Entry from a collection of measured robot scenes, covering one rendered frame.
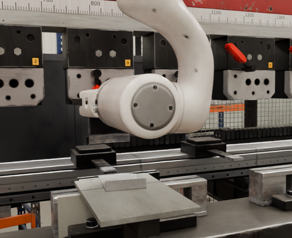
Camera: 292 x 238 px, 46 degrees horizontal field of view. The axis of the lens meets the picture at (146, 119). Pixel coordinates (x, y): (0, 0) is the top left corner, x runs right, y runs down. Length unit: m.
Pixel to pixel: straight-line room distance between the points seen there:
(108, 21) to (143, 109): 0.40
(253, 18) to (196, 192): 0.48
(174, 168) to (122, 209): 0.58
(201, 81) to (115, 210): 0.27
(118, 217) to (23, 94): 0.33
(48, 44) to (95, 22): 4.45
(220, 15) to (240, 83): 0.18
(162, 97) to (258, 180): 0.65
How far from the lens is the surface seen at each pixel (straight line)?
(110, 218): 0.58
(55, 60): 1.31
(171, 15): 0.48
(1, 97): 0.76
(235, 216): 0.96
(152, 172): 0.87
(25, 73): 0.76
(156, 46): 0.83
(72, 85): 0.76
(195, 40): 0.49
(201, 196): 0.93
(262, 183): 1.03
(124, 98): 0.43
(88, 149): 1.02
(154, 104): 0.44
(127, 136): 0.84
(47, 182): 1.07
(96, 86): 0.74
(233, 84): 0.92
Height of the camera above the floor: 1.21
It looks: 5 degrees down
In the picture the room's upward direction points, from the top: 1 degrees counter-clockwise
